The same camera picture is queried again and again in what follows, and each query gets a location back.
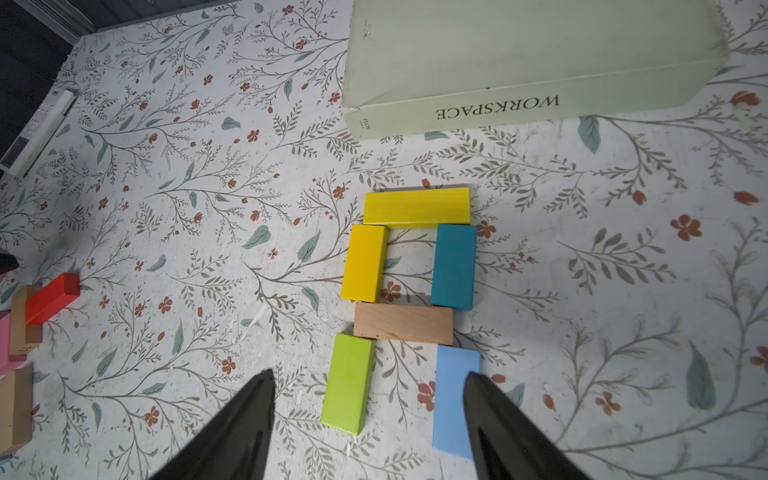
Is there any tan block middle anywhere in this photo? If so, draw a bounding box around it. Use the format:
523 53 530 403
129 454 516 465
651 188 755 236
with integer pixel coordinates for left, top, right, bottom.
9 285 43 355

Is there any green block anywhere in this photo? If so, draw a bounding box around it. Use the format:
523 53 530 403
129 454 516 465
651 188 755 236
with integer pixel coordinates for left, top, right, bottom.
321 333 375 436

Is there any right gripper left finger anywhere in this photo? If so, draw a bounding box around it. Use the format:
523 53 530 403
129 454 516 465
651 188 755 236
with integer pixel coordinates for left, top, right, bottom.
153 369 276 479

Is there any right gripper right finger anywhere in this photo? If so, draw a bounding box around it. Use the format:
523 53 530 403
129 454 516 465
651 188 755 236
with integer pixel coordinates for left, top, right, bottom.
463 372 588 480

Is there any tan wooden block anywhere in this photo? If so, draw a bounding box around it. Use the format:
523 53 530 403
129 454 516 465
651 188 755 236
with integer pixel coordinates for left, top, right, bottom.
353 302 453 346

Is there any yellow block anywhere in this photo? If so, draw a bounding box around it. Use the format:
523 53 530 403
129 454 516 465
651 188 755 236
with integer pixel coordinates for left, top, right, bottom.
341 225 388 303
363 188 471 229

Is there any light blue block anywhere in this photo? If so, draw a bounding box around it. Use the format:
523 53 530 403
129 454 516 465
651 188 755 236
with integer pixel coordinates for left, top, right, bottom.
433 345 481 460

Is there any pale green workspace book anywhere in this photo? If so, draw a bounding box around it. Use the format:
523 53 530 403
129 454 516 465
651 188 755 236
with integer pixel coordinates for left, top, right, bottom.
341 1 730 139

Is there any white remote control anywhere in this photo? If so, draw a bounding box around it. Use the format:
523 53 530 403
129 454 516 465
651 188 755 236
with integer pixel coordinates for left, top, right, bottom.
1 88 76 178

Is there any teal block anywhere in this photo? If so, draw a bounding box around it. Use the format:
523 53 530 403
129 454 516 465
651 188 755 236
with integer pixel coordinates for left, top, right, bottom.
431 224 476 311

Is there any tan block front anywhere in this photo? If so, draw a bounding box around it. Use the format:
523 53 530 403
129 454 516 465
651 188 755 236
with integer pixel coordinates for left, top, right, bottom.
0 366 33 456

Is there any red block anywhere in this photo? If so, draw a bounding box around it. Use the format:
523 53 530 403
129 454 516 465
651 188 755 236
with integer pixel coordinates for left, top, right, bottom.
25 273 81 325

